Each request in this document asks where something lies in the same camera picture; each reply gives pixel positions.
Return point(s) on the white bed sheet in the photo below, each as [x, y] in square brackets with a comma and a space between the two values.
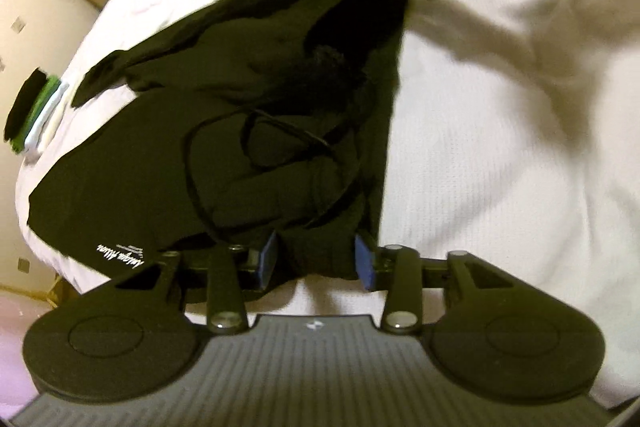
[500, 157]

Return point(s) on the folded green knit garment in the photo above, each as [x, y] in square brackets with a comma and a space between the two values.
[36, 117]

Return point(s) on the wall switch plate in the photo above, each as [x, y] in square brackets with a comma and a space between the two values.
[19, 25]

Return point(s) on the folded black garment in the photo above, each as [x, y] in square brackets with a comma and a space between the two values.
[25, 107]

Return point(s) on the folded light blue garment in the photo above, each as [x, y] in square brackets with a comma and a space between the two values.
[42, 127]

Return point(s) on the wall outlet plate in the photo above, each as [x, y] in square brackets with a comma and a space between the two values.
[23, 265]

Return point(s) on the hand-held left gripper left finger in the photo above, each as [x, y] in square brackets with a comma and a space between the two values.
[267, 259]

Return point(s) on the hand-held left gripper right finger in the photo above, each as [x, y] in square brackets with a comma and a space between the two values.
[363, 264]

